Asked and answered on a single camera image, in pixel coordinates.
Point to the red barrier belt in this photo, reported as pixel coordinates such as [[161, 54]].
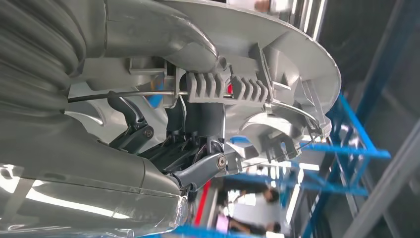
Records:
[[201, 205]]

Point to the person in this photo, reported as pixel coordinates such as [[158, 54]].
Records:
[[272, 5], [252, 228], [249, 189]]

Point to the laptop with pink screen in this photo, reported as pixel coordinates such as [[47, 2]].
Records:
[[222, 225]]

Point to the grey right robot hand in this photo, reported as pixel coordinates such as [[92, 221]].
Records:
[[82, 157]]

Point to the blue steel shelf rack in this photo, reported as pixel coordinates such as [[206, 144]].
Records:
[[361, 152]]

